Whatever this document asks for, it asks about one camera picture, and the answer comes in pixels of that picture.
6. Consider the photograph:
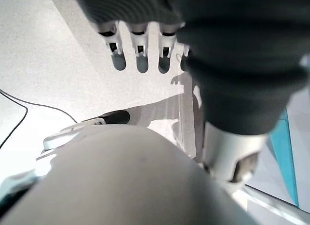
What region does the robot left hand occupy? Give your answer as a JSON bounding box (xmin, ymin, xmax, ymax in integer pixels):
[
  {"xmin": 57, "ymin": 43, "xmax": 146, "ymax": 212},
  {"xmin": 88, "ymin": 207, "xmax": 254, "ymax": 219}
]
[{"xmin": 70, "ymin": 0, "xmax": 310, "ymax": 184}]

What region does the white blue medical cart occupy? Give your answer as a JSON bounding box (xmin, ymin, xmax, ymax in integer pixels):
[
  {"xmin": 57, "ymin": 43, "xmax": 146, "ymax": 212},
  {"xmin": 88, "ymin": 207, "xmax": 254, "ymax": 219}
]
[{"xmin": 178, "ymin": 89, "xmax": 310, "ymax": 225}]

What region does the black floor cable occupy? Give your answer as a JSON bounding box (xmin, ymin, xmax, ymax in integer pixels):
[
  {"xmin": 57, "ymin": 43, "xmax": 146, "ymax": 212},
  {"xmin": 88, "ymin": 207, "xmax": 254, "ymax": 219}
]
[{"xmin": 0, "ymin": 89, "xmax": 78, "ymax": 149}]

